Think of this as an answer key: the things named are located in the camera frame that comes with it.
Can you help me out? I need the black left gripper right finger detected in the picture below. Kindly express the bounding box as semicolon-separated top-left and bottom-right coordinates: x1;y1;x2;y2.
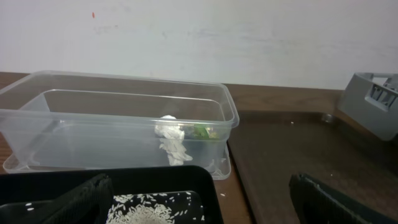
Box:
289;173;395;224

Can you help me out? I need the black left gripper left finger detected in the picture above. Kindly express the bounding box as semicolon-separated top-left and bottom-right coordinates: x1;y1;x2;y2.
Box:
40;174;113;223

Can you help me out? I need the orange green snack wrapper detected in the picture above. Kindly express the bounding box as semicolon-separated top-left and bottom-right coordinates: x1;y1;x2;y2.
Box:
183;124;219;140

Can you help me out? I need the black waste tray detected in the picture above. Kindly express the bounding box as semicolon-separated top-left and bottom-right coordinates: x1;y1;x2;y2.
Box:
1;166;223;223

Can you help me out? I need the clear plastic waste bin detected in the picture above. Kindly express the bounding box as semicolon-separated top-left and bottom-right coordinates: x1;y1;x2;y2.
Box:
1;71;239;179

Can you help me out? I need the grey dishwasher rack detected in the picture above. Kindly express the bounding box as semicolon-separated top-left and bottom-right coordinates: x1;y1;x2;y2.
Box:
338;72;397;141

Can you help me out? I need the spilled rice pile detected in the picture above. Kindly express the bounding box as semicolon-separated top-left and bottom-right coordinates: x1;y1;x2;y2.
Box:
24;191;206;224

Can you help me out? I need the dark brown serving tray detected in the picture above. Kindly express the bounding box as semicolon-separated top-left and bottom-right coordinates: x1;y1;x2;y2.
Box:
228;111;397;223

